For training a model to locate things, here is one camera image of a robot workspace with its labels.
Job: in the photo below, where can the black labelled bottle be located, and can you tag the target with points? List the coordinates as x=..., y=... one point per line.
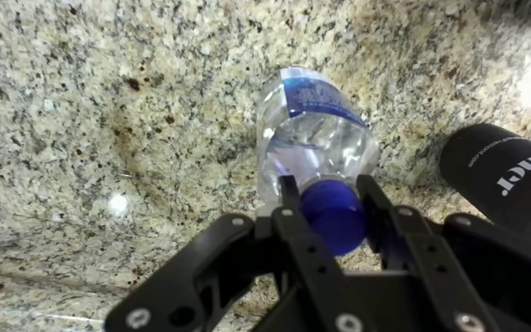
x=490, y=168

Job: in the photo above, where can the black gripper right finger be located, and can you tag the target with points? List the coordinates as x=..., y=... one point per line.
x=376, y=208

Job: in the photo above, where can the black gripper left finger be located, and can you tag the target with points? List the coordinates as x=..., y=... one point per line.
x=289, y=195

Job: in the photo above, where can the clear water bottle blue cap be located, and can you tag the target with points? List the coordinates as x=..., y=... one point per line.
x=308, y=129

